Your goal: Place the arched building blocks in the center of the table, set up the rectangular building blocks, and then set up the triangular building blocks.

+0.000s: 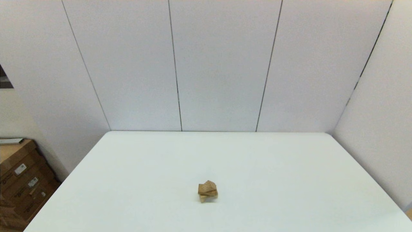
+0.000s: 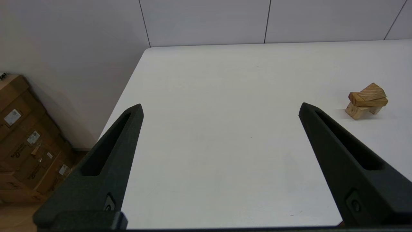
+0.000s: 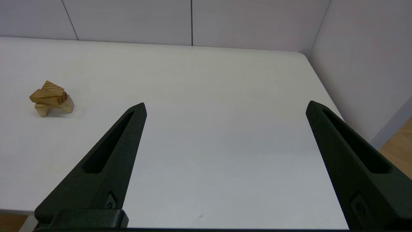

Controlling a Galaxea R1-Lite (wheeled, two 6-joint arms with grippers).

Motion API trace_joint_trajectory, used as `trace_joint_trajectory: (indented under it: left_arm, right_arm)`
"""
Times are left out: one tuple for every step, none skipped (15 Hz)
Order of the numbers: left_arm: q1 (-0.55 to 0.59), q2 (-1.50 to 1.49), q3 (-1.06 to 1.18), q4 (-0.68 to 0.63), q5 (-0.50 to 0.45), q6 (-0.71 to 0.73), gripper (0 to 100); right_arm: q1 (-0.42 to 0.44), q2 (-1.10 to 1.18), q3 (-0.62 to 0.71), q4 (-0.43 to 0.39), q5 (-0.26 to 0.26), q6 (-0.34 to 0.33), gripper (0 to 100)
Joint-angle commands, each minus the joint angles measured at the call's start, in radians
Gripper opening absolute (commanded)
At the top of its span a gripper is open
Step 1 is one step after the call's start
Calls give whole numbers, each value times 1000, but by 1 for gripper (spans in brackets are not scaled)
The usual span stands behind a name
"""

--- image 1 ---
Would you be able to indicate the rectangular wooden building block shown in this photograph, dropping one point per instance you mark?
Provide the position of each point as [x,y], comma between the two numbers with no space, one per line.
[206,190]

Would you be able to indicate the flat white board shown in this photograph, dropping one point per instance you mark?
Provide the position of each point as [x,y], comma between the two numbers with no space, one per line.
[11,140]

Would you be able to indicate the brown cardboard box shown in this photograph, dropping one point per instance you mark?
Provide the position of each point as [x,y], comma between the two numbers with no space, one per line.
[8,219]
[38,187]
[11,151]

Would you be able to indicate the triangular wooden building block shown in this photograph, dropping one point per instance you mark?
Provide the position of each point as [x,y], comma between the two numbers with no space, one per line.
[210,185]

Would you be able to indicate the arched wooden building block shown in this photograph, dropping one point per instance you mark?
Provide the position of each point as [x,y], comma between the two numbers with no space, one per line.
[202,199]

